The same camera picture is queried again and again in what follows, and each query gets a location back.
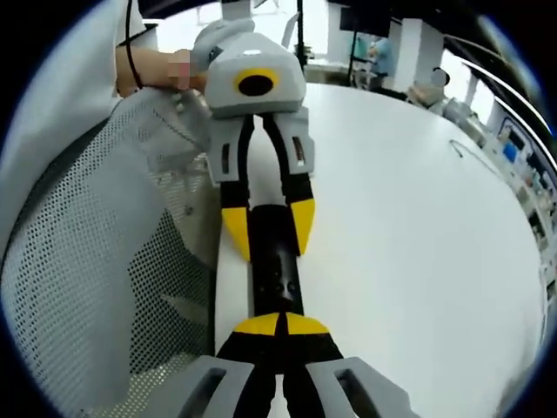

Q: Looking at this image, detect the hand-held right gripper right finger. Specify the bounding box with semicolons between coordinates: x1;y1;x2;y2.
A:
280;311;421;418

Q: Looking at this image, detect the white mesh laundry bag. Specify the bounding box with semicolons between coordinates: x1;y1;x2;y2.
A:
0;86;218;418

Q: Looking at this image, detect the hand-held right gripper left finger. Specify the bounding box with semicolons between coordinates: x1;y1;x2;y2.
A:
180;311;285;418

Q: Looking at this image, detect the person's white shirt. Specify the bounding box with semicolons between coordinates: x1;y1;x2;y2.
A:
0;0;158;178

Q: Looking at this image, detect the black table cable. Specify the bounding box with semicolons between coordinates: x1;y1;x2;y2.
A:
448;138;498;176

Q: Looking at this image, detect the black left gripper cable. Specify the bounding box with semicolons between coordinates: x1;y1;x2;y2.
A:
116;0;145;91

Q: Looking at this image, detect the black tripod stand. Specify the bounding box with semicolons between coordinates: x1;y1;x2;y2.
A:
282;0;312;70

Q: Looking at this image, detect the black remote control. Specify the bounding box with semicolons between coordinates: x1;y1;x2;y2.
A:
249;203;305;315

